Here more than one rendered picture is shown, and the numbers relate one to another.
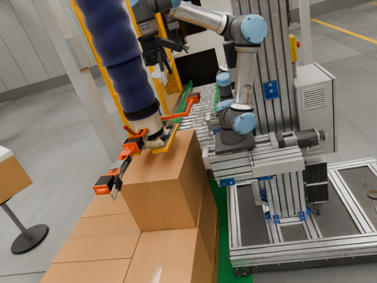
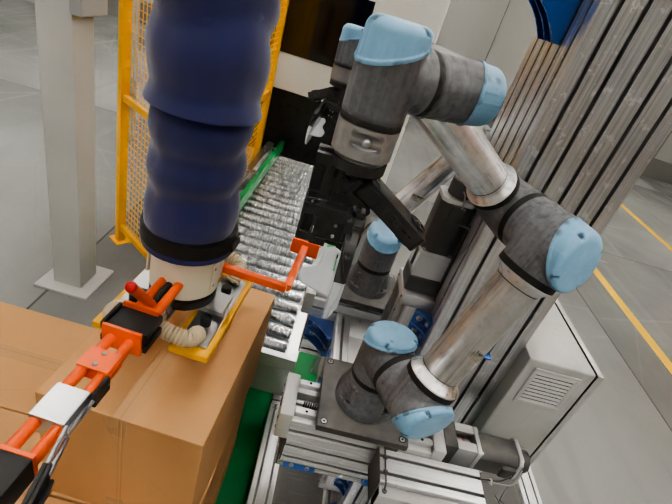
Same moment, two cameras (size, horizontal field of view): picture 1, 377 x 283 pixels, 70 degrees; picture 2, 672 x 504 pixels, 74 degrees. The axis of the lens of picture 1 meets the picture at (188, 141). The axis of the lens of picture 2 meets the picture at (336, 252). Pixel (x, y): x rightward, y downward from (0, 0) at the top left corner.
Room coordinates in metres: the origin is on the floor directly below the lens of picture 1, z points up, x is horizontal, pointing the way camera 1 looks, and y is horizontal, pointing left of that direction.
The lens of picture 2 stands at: (0.65, 0.18, 1.90)
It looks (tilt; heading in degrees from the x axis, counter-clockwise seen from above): 31 degrees down; 341
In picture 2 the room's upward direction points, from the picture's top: 18 degrees clockwise
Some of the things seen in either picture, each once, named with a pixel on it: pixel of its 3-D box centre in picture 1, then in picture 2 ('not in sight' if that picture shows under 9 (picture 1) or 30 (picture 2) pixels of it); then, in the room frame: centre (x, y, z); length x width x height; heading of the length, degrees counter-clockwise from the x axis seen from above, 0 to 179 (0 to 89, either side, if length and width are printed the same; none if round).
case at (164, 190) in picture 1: (168, 177); (173, 381); (1.62, 0.21, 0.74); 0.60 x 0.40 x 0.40; 161
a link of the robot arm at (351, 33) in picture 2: (170, 13); (352, 46); (2.00, -0.15, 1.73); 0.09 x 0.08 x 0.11; 80
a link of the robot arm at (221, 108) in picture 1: (228, 112); (386, 353); (1.34, -0.26, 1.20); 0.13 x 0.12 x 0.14; 12
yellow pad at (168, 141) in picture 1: (166, 135); (215, 308); (1.59, 0.13, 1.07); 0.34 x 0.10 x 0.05; 161
